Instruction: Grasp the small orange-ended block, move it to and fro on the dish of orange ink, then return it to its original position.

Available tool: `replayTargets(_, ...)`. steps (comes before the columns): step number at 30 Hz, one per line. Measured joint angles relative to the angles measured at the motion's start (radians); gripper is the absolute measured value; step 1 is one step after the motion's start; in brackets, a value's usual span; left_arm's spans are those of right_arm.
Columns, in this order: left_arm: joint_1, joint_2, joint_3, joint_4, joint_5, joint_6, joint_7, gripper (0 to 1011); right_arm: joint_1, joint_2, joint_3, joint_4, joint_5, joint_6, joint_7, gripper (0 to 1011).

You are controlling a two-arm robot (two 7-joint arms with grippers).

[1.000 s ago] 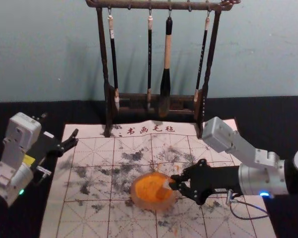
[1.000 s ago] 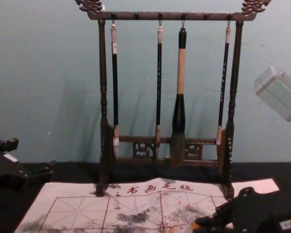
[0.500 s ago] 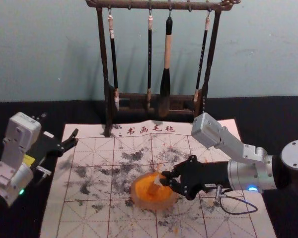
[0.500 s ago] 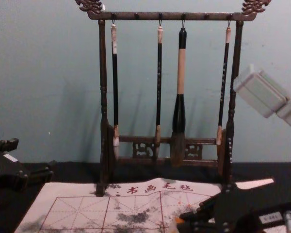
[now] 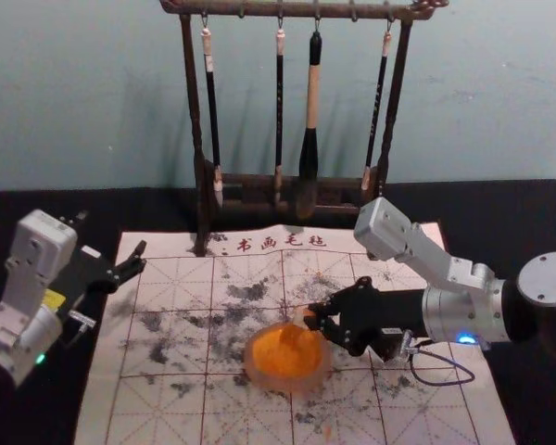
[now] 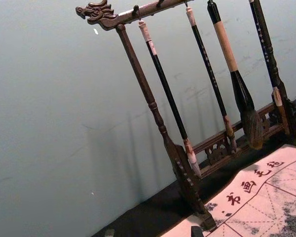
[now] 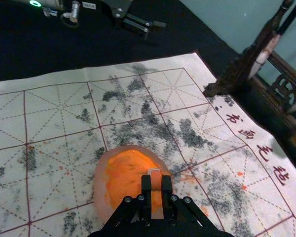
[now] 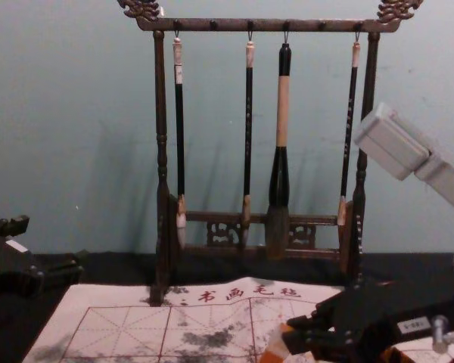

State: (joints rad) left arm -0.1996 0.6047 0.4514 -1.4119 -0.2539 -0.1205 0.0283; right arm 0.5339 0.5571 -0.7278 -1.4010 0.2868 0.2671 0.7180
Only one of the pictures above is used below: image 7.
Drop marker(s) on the black table cloth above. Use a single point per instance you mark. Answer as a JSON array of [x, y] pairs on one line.
[[27, 47]]

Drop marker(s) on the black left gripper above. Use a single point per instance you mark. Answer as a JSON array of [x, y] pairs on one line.
[[113, 8]]

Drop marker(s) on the brush with white ferrule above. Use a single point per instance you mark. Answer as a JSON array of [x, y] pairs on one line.
[[266, 50]]

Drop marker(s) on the white felt mat red grid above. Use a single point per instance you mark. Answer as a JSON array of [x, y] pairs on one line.
[[64, 118]]

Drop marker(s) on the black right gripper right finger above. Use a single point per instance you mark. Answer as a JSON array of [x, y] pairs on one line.
[[166, 185]]

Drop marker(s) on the pink dish of orange paste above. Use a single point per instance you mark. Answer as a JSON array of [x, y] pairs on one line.
[[123, 172]]

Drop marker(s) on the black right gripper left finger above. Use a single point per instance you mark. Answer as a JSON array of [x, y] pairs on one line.
[[146, 185]]

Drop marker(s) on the dark wooden brush rack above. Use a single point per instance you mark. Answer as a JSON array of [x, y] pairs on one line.
[[236, 66]]

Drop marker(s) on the orange rectangular seal stamp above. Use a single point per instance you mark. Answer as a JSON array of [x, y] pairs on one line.
[[156, 181]]

